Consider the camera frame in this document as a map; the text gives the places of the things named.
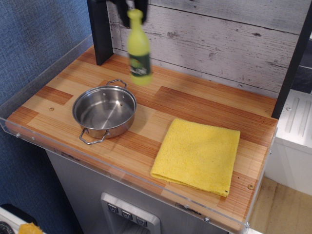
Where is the stainless steel pot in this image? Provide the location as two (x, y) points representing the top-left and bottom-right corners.
(72, 79), (137, 145)

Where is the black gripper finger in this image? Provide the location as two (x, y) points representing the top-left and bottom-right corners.
(115, 0), (130, 27)
(136, 0), (148, 24)

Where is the yellow object bottom left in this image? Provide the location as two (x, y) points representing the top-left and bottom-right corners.
(18, 223), (43, 234)

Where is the white toy sink unit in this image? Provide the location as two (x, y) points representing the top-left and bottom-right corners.
(265, 90), (312, 195)

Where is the yellow-green toy bottle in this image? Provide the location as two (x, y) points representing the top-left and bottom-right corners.
(127, 9), (152, 86)

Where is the silver ice dispenser panel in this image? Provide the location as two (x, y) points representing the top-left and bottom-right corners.
(100, 192), (161, 234)

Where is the black vertical post left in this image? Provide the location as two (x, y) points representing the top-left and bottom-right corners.
(87, 0), (114, 65)

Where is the grey toy fridge cabinet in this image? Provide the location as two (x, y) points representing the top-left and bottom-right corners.
(47, 151), (226, 234)

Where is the yellow folded towel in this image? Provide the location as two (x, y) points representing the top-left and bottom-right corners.
(150, 118), (240, 197)

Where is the clear acrylic table guard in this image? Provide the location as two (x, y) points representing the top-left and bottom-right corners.
(0, 37), (277, 234)

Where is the black vertical post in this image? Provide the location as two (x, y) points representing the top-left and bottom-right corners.
(87, 0), (114, 65)
(271, 1), (312, 119)

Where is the black white object corner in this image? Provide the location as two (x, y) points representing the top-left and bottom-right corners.
(0, 207), (38, 234)

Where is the black vertical post right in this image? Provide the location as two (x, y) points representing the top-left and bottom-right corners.
(271, 1), (312, 119)

